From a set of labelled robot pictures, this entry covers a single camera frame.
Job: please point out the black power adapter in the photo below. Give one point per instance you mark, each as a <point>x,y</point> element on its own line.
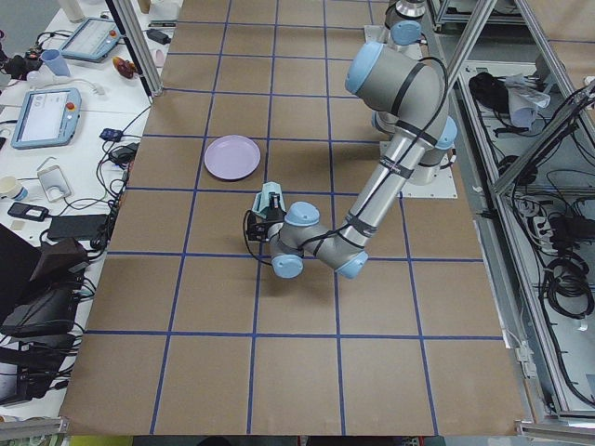
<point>158,36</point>

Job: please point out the pink cup on side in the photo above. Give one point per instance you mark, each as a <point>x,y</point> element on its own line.
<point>158,57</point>

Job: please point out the upper blue teach pendant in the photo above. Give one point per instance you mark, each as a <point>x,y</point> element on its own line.
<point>92,41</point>

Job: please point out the metal tin tray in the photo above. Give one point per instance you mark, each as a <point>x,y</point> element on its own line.
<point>54,184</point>

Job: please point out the mint green faceted cup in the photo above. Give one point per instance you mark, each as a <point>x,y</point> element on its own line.
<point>260,205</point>

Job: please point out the aluminium frame post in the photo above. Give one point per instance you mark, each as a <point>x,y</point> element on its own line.
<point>125,18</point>

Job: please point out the lower blue teach pendant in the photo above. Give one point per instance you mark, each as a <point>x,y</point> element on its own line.
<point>48,118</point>

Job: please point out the red orange toy fruit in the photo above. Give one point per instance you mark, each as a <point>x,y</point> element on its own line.
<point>124,67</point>

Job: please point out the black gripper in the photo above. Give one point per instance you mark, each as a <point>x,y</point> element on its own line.
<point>274,213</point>

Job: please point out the small blue black device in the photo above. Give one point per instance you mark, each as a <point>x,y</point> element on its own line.
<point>111,135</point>

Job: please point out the blue teach pendant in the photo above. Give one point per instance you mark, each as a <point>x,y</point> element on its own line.
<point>92,41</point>
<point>48,118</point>

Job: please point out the lilac plate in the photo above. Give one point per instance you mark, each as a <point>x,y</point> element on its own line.
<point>232,157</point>

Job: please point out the light blue plastic cup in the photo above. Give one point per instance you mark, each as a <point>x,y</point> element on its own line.
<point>55,61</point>

